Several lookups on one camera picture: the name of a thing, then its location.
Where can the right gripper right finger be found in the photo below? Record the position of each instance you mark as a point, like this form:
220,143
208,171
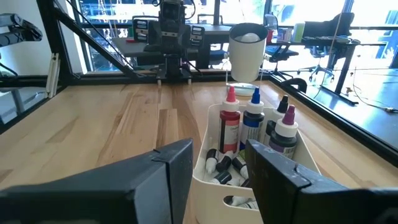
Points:
295,199

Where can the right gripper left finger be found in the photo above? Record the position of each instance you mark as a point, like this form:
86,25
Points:
109,193

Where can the large purple food coloring bottle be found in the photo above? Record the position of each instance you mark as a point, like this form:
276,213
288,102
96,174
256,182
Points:
284,140

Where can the large blue food coloring bottle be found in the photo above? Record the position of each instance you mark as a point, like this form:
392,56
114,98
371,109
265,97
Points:
252,127

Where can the large black food coloring bottle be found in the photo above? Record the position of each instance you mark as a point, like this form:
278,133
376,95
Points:
282,105

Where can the large red food coloring bottle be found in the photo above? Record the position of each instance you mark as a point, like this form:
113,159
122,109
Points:
229,130

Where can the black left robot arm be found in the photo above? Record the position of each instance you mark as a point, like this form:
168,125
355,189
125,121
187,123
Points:
171,67

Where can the grey office desk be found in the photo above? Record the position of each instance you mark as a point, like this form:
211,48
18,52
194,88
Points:
130,48

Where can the white plastic bin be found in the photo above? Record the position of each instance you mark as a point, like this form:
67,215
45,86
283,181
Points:
211,199

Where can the blue office chair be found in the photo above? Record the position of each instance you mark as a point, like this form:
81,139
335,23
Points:
320,51
280,51

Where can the black table clamp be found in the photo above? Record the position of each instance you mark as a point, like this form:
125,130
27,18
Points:
295,82

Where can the white plastic strip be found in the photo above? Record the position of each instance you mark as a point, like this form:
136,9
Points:
52,76

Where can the black office desk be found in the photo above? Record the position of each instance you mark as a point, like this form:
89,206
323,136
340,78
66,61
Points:
345,67

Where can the black bag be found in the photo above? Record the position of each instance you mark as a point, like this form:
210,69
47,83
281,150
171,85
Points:
328,25

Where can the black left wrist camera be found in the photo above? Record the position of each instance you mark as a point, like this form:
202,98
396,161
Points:
171,11

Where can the black aluminium rig frame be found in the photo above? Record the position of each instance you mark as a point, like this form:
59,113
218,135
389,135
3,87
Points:
53,31

